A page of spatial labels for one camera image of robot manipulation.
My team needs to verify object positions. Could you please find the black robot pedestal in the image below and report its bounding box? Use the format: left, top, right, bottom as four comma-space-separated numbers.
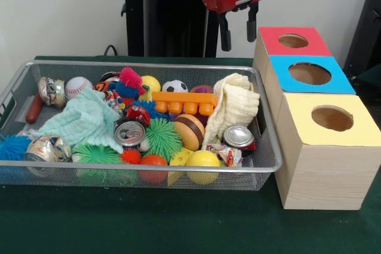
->
114, 0, 227, 58

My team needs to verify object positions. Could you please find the black chair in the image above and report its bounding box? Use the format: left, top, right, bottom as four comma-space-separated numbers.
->
342, 0, 381, 82

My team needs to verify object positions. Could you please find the crushed red drink can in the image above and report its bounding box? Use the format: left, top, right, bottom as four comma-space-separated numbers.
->
223, 125, 256, 150

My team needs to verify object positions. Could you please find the crushed patterned drink can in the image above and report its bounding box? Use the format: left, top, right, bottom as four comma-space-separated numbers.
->
23, 134, 73, 163

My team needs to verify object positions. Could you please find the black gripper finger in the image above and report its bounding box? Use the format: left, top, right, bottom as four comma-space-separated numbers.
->
218, 12, 233, 53
245, 1, 259, 43

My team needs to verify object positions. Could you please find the toy hamburger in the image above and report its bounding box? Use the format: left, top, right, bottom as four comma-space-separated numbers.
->
173, 113, 205, 152

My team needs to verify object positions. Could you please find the shallow mesh bin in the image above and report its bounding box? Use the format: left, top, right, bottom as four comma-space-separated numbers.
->
0, 59, 283, 192

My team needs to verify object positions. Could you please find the orange toy building block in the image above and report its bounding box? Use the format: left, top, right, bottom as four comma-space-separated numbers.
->
151, 92, 218, 115

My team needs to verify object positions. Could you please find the yellow ball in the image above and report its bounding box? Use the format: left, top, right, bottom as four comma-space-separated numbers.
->
186, 150, 221, 185

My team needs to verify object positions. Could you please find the crushed black drink can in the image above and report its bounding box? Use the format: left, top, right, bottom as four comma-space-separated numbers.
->
114, 118, 148, 148

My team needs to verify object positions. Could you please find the black cable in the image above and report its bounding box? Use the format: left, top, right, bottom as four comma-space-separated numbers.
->
105, 44, 120, 57

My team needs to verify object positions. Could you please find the cream cloth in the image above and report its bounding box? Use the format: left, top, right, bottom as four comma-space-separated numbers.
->
201, 72, 261, 150

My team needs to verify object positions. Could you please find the green spiky ball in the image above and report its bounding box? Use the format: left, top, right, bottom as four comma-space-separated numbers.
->
142, 118, 183, 162

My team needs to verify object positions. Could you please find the white baseball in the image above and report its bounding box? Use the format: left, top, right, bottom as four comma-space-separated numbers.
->
64, 77, 93, 100

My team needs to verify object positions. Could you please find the dark green tablecloth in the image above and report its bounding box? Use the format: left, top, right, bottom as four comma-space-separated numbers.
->
0, 54, 381, 254
355, 65, 381, 88

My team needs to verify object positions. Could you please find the mint green cloth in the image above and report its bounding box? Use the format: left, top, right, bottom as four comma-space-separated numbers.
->
31, 87, 124, 153

